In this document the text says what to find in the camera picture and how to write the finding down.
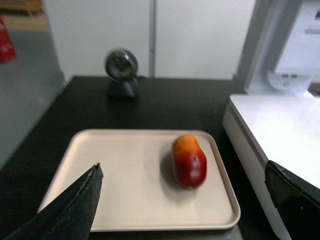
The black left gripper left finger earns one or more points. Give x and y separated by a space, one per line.
70 215

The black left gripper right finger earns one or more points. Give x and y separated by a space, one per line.
296 200

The dark red mango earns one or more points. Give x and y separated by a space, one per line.
189 163

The white checkout scale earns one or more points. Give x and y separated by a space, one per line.
282 129

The black checkout counter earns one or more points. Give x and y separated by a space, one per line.
171 104

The beige plastic tray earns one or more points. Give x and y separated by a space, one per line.
139 191

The black barcode scanner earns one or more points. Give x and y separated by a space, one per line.
121 66

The red fire extinguisher box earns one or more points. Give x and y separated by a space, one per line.
7 49

